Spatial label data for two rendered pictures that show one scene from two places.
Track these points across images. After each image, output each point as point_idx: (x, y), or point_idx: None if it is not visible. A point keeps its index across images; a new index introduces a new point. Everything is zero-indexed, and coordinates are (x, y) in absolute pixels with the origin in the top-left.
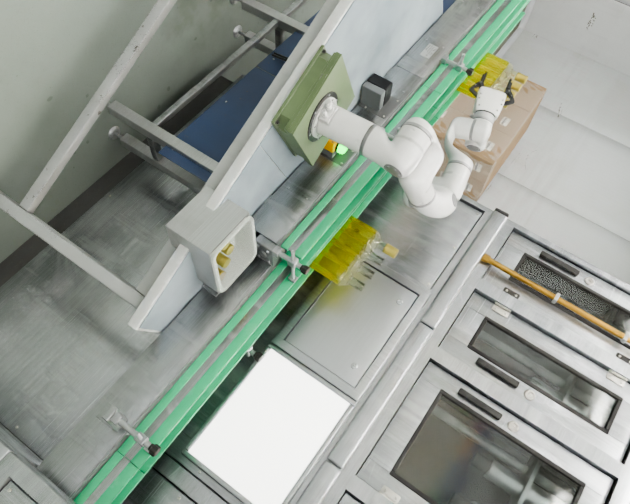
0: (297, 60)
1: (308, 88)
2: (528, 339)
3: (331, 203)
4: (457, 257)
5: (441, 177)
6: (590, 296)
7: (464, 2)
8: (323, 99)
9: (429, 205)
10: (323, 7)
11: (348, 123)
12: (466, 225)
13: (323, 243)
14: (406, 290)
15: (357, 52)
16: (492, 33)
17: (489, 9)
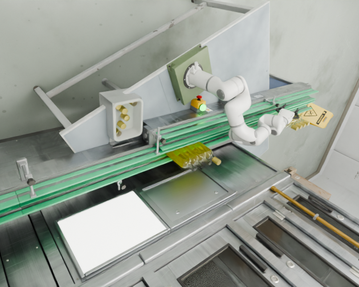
0: None
1: (188, 56)
2: (294, 234)
3: (189, 126)
4: (256, 184)
5: None
6: (340, 225)
7: (280, 88)
8: (194, 64)
9: (239, 127)
10: None
11: (203, 73)
12: (265, 174)
13: (179, 143)
14: (221, 188)
15: (219, 68)
16: (292, 99)
17: (292, 93)
